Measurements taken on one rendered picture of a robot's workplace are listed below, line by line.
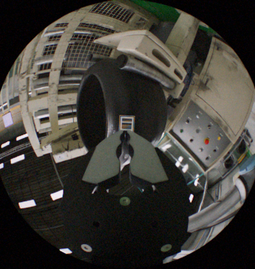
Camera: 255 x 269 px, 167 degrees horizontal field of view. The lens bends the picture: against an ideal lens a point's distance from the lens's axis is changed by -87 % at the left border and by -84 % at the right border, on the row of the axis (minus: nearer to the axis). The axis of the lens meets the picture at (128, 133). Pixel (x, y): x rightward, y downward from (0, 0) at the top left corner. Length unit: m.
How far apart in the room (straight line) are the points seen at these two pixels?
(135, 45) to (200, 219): 0.53
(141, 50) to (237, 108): 0.75
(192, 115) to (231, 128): 0.38
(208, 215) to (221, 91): 0.73
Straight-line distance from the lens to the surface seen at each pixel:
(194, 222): 0.38
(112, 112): 0.27
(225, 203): 0.37
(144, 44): 0.26
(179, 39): 0.71
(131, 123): 0.26
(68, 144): 0.95
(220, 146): 0.88
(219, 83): 0.82
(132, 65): 0.27
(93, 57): 0.51
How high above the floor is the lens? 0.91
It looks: 37 degrees up
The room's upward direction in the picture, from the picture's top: 154 degrees counter-clockwise
